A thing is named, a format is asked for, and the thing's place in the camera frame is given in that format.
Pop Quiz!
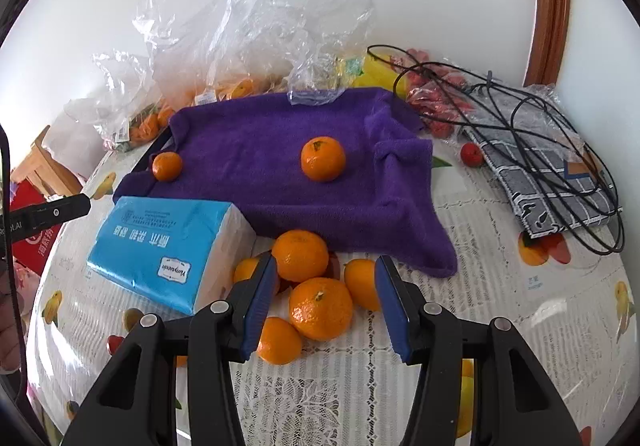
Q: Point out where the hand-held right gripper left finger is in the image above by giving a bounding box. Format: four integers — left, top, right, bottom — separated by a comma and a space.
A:
60, 252, 281, 446

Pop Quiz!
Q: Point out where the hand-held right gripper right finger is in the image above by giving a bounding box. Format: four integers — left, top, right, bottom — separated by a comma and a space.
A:
374, 255, 583, 446

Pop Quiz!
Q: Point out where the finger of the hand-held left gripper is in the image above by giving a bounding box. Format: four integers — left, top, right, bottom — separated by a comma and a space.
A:
0, 193, 92, 241

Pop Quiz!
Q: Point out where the tangerine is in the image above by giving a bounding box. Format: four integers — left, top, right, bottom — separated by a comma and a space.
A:
300, 136, 347, 183
343, 259, 383, 312
233, 256, 291, 297
151, 151, 184, 183
256, 316, 304, 366
289, 277, 354, 341
271, 229, 330, 283

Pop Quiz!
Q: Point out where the blue tissue pack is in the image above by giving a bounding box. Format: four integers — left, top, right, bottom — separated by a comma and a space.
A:
86, 196, 257, 317

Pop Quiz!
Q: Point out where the black tray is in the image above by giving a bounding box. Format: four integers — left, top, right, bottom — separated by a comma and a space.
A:
132, 128, 176, 174

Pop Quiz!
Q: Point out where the small red fruit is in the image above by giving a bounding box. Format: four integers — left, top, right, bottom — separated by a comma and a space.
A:
460, 142, 484, 167

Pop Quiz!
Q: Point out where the person's left hand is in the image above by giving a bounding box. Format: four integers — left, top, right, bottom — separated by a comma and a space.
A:
0, 266, 23, 373

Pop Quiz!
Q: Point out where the red box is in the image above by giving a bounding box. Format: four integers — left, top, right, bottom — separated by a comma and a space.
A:
10, 186, 66, 277

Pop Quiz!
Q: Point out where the wooden chair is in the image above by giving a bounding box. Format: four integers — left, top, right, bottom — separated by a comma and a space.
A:
10, 126, 83, 197

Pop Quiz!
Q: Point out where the white plastic bag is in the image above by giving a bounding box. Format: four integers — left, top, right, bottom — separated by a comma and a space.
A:
42, 98, 116, 167

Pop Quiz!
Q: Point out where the fruit print tablecloth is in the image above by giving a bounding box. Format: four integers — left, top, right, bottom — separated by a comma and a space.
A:
25, 121, 640, 446

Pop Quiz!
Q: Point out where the clear bag of tangerines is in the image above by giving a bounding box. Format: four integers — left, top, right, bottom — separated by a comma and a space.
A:
91, 50, 173, 154

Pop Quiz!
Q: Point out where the purple towel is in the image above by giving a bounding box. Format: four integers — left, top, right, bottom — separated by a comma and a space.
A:
114, 88, 459, 279

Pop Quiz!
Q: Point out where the grey checked cloth package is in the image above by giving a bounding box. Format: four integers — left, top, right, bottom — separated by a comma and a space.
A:
460, 83, 626, 239

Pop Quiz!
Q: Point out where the clear bag of red fruit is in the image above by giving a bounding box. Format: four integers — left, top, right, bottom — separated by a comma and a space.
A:
402, 47, 483, 141

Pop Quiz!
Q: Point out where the clear bag of yellow fruit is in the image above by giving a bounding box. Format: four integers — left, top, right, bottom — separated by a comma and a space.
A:
335, 50, 406, 91

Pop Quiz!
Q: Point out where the large clear bag of oranges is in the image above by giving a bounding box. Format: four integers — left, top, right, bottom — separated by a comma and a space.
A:
132, 0, 376, 107

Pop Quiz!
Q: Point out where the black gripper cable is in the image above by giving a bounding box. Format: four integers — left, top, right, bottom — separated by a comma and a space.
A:
0, 126, 28, 407

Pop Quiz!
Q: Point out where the black wire basket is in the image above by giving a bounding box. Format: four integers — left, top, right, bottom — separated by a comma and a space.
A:
367, 44, 626, 255

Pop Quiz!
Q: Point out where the brown wooden door frame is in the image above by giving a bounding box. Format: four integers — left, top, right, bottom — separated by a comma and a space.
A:
522, 0, 573, 87

